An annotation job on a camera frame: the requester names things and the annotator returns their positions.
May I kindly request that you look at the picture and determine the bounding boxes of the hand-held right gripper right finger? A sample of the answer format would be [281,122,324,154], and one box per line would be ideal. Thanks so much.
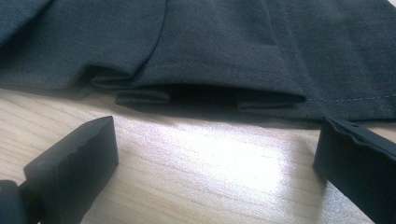
[312,117,396,224]

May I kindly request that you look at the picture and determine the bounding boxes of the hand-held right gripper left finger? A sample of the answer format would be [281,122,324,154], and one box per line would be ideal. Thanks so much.
[18,116,120,224]

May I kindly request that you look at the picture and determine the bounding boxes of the black cloth garment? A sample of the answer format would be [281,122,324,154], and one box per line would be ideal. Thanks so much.
[0,0,396,123]

